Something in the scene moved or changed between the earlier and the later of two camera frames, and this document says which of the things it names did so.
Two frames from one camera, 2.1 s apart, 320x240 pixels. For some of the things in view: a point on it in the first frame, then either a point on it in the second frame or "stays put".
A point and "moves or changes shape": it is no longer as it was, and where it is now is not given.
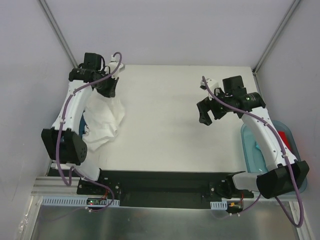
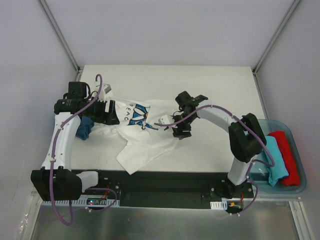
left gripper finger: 105,92 to 112,119
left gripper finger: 112,87 to 112,107
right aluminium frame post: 275,37 stays put
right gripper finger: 204,118 to 185,133
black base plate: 156,189 stays put
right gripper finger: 218,113 to 176,132
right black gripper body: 211,106 to 180,125
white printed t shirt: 102,116 moves or changes shape
